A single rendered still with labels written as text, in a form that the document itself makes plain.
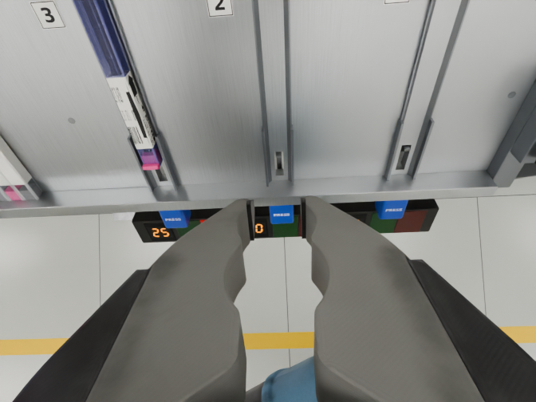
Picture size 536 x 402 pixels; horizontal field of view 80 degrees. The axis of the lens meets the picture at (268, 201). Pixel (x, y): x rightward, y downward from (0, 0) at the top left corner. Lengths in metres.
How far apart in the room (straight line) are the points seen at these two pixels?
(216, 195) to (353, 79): 0.15
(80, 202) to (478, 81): 0.35
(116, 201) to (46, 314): 1.01
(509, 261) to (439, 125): 0.96
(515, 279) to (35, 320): 1.51
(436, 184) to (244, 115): 0.18
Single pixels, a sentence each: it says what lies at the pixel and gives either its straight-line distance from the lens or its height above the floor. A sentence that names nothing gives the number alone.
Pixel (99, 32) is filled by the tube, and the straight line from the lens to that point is 0.25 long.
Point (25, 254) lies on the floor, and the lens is 1.34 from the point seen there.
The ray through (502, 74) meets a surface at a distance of 0.30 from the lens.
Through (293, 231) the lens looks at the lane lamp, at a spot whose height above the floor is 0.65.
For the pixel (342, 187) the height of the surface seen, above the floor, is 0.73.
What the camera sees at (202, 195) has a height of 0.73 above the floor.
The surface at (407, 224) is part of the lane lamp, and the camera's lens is 0.40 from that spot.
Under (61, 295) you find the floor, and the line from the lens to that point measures 1.28.
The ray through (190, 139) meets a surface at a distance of 0.29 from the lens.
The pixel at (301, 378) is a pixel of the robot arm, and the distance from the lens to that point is 0.23.
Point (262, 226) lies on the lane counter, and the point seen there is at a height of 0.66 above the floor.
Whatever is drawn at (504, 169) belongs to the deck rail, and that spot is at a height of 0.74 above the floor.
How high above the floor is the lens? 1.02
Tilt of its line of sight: 86 degrees down
